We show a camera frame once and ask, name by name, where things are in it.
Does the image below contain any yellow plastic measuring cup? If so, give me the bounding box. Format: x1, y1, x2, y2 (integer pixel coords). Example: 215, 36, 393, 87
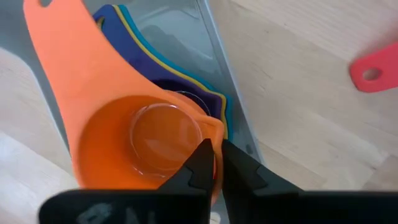
112, 4, 229, 140

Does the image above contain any orange plastic measuring cup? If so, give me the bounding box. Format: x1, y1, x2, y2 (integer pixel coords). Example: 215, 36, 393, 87
22, 0, 226, 206

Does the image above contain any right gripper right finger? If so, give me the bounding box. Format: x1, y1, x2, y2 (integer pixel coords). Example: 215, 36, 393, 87
221, 139, 398, 224

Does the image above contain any white plastic basket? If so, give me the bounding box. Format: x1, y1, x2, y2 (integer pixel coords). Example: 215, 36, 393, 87
0, 0, 265, 224

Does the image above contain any red plastic measuring cup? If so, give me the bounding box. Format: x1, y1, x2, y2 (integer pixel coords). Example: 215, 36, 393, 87
349, 42, 398, 94

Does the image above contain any teal plastic measuring cup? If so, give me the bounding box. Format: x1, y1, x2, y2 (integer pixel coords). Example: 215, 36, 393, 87
118, 4, 234, 141

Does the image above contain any purple plastic measuring cup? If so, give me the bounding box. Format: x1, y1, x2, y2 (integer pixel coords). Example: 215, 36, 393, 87
92, 4, 223, 121

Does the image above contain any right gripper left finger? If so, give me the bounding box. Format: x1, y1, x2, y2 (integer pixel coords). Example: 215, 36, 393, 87
39, 138, 216, 224

